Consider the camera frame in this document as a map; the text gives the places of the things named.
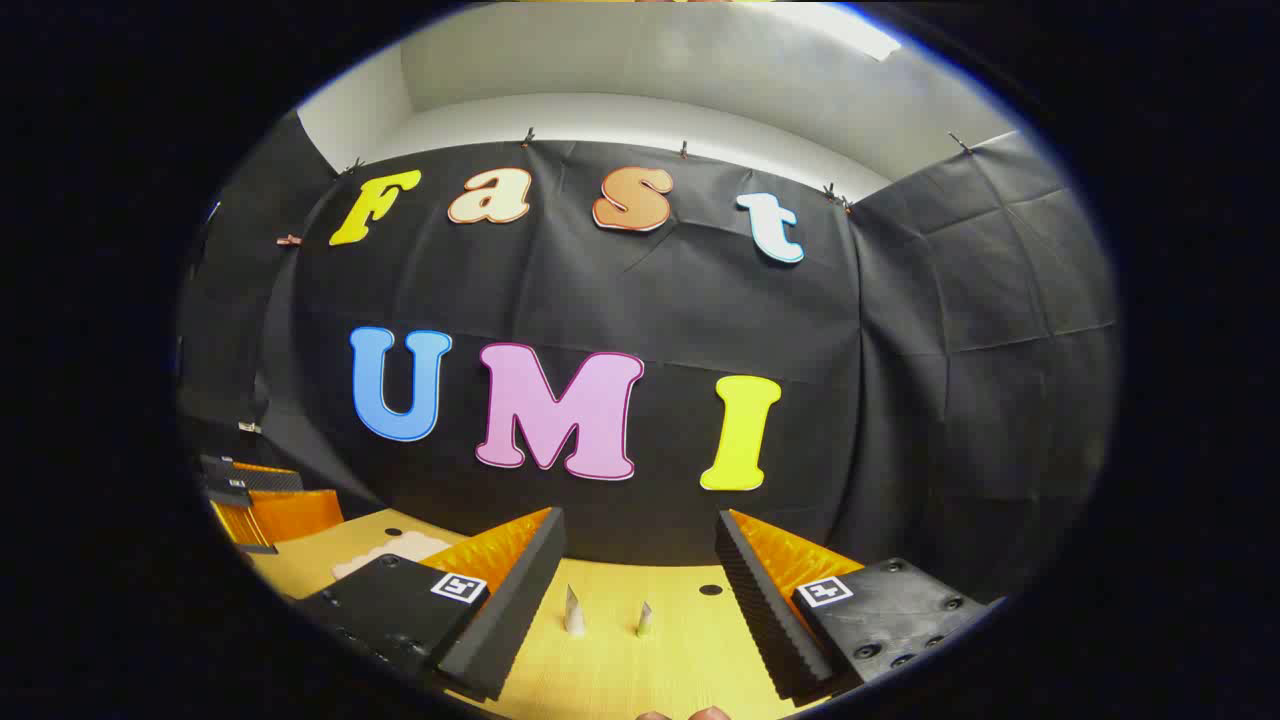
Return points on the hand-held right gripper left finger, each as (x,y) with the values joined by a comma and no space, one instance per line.
(520,600)

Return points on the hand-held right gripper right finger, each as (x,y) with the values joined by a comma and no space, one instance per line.
(750,610)

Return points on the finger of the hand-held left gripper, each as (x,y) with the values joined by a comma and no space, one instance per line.
(228,496)
(260,480)

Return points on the green face mask sachet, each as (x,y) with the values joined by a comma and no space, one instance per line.
(574,615)

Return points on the white green skincare tube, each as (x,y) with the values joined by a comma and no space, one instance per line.
(645,622)

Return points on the pink suitcase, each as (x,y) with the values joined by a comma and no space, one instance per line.
(390,552)

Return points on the black backdrop cloth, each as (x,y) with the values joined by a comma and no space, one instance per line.
(650,290)

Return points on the ceiling light panel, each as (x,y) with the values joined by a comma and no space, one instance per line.
(860,32)

